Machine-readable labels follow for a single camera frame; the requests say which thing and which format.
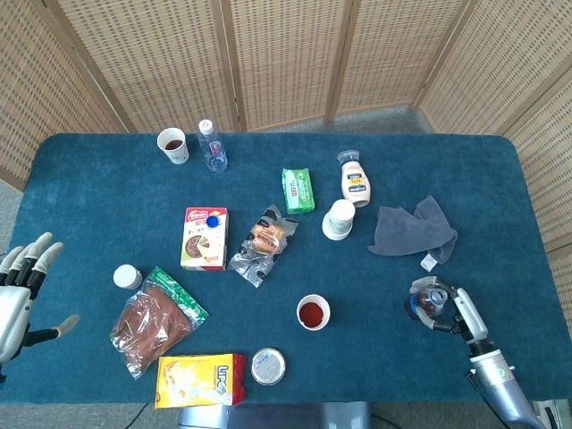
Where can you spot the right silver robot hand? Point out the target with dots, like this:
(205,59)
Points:
(469,313)

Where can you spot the grey-blue robot torso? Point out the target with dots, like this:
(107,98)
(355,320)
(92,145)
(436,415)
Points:
(290,418)

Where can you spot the beige mayonnaise squeeze bottle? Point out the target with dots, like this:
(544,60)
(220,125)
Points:
(356,183)

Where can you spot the tin can with silver lid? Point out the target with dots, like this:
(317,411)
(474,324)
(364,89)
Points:
(268,366)

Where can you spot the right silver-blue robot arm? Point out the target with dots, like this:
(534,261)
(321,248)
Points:
(500,384)

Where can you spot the green tissue pack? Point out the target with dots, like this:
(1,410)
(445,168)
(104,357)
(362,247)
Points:
(298,192)

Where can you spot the woven wicker folding screen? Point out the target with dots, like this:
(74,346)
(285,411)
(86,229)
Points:
(286,58)

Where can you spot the blue plastic bottle cap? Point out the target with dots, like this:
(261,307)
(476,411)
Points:
(213,221)

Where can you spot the clear plastic water bottle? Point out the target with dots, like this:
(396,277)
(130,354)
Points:
(213,149)

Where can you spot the white plastic box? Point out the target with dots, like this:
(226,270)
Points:
(552,413)

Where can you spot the grey microfibre cloth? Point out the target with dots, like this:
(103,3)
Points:
(411,232)

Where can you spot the red and white cookie box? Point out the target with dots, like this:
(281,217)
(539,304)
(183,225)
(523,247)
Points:
(201,246)

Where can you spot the brown powder bag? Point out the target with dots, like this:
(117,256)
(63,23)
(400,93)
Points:
(152,326)

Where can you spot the white paper cup green flower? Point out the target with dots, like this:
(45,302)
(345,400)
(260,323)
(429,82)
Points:
(179,154)
(313,298)

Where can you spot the bread snack in clear bag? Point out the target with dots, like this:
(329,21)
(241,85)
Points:
(263,241)

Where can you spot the jar with white lid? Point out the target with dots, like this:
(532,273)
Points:
(126,275)

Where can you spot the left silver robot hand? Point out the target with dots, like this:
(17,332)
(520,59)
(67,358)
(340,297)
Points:
(13,313)

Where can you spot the blue plush table cover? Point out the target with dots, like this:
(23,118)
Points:
(89,201)

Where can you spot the white yogurt cup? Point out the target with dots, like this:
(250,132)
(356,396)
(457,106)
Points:
(339,219)

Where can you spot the yellow Lipo cookie bag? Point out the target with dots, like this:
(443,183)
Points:
(192,380)

